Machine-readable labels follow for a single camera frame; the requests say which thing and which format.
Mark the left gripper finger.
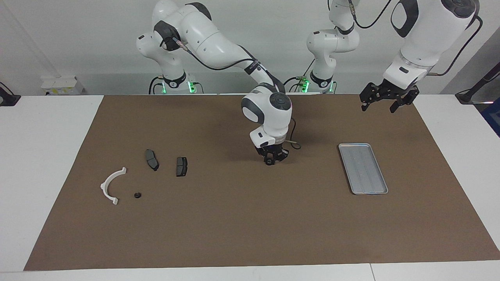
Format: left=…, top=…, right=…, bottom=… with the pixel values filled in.
left=359, top=82, right=380, bottom=112
left=390, top=87, right=420, bottom=114

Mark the silver metal tray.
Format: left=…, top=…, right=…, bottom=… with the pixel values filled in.
left=338, top=143, right=389, bottom=195

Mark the brown table mat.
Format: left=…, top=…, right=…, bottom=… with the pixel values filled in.
left=23, top=94, right=500, bottom=272

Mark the black angled stand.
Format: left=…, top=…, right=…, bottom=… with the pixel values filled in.
left=455, top=62, right=500, bottom=105

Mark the blue crate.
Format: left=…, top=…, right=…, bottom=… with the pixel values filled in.
left=481, top=97, right=500, bottom=138

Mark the long dark brake pad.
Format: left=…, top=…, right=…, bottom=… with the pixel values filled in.
left=145, top=149, right=160, bottom=172

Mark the white power strip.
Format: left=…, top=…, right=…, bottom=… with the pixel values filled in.
left=41, top=76, right=84, bottom=96

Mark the black stand foot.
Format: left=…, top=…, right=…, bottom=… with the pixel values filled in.
left=0, top=81, right=21, bottom=107

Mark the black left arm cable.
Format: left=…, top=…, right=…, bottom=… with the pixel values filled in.
left=347, top=0, right=484, bottom=77

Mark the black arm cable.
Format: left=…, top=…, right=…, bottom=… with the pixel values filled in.
left=172, top=37, right=302, bottom=151
left=347, top=0, right=484, bottom=77

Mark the black base cable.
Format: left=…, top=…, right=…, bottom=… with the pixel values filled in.
left=148, top=76, right=163, bottom=95
left=279, top=59, right=315, bottom=93

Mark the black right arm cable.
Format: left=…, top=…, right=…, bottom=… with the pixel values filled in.
left=172, top=37, right=302, bottom=151

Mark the white semicircular plastic bracket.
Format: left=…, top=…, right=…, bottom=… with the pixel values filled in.
left=100, top=167, right=127, bottom=206

